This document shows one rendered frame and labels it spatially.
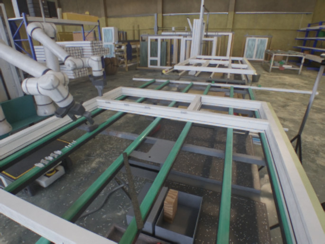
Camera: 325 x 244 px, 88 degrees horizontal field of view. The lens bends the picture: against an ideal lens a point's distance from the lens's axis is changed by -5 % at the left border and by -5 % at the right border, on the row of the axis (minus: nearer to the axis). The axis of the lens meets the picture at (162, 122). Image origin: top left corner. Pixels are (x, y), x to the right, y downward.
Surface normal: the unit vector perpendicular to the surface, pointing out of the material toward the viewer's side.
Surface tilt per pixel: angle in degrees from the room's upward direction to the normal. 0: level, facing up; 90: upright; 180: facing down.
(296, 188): 0
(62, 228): 0
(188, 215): 0
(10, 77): 90
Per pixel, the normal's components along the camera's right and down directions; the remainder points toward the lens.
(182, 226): 0.00, -0.90
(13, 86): 0.92, 0.17
